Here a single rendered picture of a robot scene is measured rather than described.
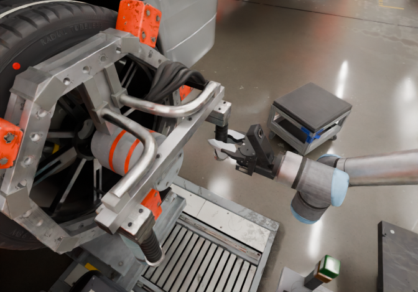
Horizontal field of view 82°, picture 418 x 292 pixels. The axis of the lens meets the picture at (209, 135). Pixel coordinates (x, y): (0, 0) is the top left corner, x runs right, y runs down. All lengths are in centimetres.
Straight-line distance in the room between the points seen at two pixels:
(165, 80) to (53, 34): 23
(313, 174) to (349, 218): 105
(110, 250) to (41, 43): 92
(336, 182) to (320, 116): 103
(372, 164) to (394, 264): 63
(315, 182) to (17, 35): 68
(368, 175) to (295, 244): 82
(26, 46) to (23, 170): 22
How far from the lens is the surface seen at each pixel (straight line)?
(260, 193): 159
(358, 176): 79
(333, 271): 78
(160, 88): 60
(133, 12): 64
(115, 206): 41
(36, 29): 57
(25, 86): 51
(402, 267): 133
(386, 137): 230
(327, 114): 170
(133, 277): 126
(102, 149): 65
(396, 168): 75
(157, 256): 59
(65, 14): 60
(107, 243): 128
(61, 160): 72
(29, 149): 52
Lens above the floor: 135
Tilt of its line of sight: 46 degrees down
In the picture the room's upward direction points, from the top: straight up
